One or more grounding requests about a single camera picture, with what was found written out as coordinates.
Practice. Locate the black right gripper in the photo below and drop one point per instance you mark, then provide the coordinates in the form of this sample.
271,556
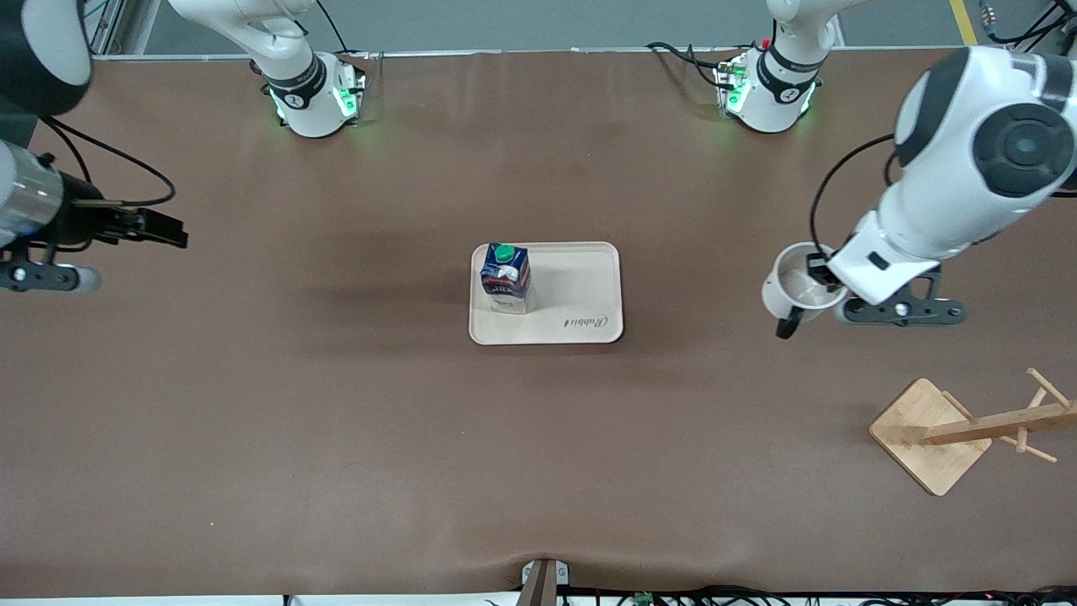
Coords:
84,217

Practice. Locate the blue milk carton green cap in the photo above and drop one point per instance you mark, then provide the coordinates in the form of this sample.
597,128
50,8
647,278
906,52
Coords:
506,278

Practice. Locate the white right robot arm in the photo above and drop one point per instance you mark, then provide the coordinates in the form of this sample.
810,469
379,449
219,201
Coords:
303,93

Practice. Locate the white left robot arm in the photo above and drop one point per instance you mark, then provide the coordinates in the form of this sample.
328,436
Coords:
968,135

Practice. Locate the wooden cup rack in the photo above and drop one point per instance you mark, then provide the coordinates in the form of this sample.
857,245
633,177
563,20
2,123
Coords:
921,425

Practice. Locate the beige plastic tray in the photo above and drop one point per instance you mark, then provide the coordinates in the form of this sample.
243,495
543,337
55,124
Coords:
572,286

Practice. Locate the aluminium frame profile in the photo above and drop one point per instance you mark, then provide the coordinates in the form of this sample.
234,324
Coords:
114,25
1022,25

